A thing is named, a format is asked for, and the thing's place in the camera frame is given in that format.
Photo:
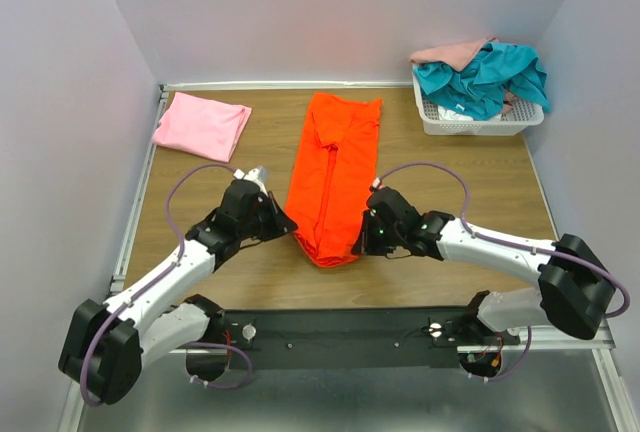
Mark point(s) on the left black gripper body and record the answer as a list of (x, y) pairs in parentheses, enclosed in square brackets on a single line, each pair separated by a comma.
[(257, 221)]

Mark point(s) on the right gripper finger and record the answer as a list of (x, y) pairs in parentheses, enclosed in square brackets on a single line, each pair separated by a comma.
[(385, 250), (364, 240)]

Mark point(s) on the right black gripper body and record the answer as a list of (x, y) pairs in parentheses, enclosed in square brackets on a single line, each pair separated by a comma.
[(377, 231)]

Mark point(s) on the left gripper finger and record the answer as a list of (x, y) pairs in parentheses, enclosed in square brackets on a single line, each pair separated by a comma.
[(264, 238), (278, 223)]

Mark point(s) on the orange t shirt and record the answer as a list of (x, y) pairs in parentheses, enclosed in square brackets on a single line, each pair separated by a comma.
[(334, 167)]

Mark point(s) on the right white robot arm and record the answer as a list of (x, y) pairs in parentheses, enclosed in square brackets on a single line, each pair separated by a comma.
[(567, 286)]

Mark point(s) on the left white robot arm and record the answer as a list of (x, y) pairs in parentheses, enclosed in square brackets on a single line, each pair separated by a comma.
[(108, 344)]

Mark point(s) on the folded pink t shirt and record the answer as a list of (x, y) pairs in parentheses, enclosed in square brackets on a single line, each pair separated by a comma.
[(202, 127)]

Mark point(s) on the white t shirt in basket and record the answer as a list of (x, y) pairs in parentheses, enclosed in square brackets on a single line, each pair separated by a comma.
[(445, 114)]

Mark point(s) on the teal t shirt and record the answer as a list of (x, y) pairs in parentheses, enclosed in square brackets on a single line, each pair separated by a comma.
[(499, 74)]

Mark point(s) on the white plastic basket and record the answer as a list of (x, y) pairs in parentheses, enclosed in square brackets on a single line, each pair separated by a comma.
[(523, 115)]

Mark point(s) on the dusty pink t shirt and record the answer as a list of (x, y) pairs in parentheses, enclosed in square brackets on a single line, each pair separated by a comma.
[(457, 55)]

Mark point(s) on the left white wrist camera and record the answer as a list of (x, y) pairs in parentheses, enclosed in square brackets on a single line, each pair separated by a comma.
[(257, 175)]

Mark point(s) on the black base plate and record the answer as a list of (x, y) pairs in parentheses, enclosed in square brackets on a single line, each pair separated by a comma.
[(343, 339)]

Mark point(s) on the aluminium frame rail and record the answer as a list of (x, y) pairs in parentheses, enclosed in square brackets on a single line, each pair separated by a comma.
[(558, 384)]

